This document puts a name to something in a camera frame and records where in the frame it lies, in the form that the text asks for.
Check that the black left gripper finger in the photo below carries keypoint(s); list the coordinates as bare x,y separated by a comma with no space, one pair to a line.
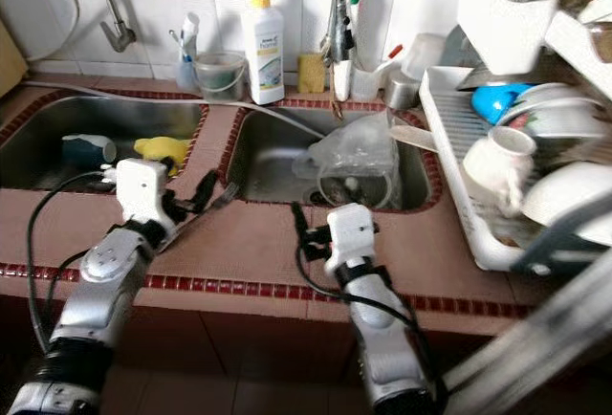
207,188
211,209

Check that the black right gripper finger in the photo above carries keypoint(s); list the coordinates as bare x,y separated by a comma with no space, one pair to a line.
303,224

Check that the steel fork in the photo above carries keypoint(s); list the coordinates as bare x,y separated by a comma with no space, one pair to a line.
228,193

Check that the yellow plastic bowl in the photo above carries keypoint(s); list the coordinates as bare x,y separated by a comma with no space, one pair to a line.
163,149

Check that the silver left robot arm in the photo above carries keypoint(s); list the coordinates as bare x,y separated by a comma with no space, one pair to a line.
100,291

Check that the steel sink basin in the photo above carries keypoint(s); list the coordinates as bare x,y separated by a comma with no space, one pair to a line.
263,166
38,128

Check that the clear plastic bag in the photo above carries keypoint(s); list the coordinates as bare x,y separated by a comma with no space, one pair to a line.
359,152

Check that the clear plastic bucket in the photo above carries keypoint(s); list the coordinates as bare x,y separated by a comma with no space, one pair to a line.
220,78

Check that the dark blue mug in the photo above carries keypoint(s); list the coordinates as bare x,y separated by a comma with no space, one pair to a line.
88,152

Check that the clear toothbrush cup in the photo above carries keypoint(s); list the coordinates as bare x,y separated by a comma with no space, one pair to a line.
187,76

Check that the wooden spatula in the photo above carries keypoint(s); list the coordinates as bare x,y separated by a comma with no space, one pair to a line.
413,138

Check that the white yellow-capped detergent bottle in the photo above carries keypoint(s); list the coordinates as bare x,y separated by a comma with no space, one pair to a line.
263,52

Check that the tan scouring sponge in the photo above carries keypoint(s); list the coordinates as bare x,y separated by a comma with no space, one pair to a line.
312,73

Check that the blue white toothbrush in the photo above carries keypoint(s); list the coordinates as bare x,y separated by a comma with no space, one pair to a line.
188,32

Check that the white dish rack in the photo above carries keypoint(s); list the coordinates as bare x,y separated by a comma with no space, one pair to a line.
449,147

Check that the steel cup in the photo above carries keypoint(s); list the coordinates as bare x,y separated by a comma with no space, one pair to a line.
402,90

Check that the plain white mug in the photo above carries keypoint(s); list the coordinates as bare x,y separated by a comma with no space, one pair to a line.
497,171

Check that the clear plastic container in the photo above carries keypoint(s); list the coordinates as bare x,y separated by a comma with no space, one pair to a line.
424,54

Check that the blue bowl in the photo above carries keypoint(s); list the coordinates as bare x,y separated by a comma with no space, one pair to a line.
497,104

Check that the beige water purifier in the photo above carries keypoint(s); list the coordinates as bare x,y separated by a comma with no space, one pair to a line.
11,61

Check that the white metal pole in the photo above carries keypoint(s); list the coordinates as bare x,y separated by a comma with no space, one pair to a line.
535,338

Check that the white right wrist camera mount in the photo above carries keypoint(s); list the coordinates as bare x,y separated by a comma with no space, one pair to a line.
352,235

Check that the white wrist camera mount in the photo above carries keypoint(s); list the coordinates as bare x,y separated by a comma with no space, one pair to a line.
352,235
143,195

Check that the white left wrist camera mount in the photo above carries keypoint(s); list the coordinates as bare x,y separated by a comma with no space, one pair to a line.
143,195

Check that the grey wall tap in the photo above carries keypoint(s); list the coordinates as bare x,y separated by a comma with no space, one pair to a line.
117,23

